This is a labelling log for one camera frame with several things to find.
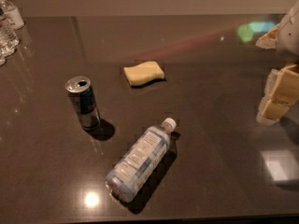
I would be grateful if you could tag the clear ribbed water bottle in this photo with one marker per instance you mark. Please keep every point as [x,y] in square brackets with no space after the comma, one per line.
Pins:
[8,39]

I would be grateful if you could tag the white label bottle, back left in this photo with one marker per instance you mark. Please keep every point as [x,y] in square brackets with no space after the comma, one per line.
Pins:
[12,13]

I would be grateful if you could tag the lying plastic water bottle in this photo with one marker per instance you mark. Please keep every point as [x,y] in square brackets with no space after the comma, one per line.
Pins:
[128,176]

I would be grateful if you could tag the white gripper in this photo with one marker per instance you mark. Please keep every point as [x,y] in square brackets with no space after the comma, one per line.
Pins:
[290,36]

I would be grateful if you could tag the yellow sponge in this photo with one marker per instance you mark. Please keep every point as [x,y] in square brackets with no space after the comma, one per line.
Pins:
[143,73]

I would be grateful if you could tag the blue silver energy drink can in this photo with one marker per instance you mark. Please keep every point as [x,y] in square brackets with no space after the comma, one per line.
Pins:
[80,92]

